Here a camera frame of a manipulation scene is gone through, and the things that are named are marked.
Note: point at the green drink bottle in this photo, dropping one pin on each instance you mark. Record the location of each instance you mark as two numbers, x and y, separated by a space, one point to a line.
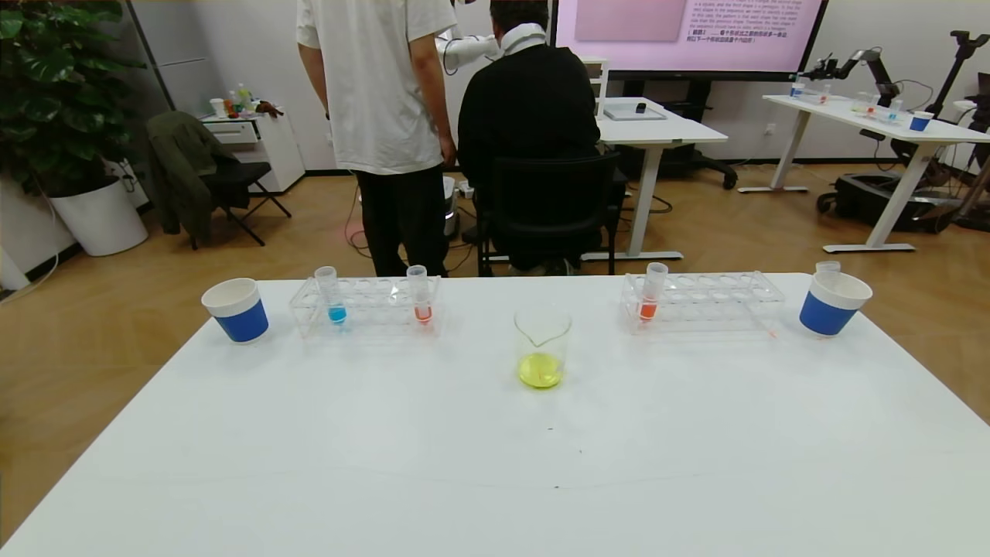
244 97

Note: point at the black office chair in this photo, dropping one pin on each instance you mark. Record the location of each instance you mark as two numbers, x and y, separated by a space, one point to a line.
549 201

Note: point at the white office desk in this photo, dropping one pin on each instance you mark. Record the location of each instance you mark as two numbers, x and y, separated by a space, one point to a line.
665 130

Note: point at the black folding chair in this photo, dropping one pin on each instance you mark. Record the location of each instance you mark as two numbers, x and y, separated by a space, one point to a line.
236 174

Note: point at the white cup on cabinet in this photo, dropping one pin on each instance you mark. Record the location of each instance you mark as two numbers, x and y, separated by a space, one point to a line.
218 107

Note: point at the large display screen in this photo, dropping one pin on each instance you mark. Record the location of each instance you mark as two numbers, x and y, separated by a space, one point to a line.
688 39

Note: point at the yellow pigment test tube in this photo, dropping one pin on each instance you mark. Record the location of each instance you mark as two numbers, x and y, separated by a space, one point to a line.
827 267

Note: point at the black background robot arm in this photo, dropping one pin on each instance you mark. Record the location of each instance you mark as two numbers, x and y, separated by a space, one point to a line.
882 66

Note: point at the white plant pot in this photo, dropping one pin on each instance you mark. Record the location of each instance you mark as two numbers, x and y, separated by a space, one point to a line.
100 220

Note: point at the olive green jacket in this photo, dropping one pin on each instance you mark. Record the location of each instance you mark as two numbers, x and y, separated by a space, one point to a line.
182 170

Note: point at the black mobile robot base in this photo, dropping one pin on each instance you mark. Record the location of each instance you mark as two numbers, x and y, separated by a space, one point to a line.
874 197

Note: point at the orange pigment test tube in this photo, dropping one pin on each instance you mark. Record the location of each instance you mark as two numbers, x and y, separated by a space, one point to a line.
648 309
422 312

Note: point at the black display stand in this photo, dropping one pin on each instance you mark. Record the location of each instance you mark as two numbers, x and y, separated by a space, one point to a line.
700 91

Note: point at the white drawer cabinet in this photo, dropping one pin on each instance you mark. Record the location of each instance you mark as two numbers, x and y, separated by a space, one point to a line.
271 151

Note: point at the seated person in black sweater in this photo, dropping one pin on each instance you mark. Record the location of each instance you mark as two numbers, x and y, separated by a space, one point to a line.
526 108

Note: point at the blue pigment test tube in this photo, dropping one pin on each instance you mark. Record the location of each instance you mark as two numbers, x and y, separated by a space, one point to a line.
336 313

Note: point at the large green potted plant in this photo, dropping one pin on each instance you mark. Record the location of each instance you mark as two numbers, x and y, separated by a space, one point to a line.
54 93

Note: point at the glass beaker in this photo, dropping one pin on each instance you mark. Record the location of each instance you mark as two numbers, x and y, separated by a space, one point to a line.
541 370

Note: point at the grey tablet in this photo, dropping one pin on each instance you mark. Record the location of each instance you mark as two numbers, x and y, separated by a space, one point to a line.
638 114

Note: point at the standing person in white shirt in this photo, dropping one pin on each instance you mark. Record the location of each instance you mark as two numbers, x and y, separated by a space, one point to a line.
379 93

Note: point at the long white standing desk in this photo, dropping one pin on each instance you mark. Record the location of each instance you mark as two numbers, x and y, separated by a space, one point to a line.
843 112

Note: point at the white humanoid robot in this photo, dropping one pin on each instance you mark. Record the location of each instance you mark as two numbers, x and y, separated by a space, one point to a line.
468 50

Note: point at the brown plush toy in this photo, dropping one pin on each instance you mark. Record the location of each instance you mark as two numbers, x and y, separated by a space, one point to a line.
269 108

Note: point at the small blue background cup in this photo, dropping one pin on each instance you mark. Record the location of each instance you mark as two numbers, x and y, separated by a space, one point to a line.
921 121

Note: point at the background clear tube rack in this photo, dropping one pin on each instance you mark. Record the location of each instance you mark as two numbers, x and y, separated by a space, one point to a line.
882 112

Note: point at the white desktop drawer box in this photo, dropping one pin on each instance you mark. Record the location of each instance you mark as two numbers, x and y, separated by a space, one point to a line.
599 77

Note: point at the white neck device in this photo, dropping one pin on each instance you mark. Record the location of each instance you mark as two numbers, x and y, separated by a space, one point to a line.
524 37

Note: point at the blue and white paper cup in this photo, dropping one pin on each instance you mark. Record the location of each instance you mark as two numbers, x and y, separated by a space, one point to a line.
240 317
827 311

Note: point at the clear plastic test tube rack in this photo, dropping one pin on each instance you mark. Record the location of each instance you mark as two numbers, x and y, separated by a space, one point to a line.
371 309
700 305

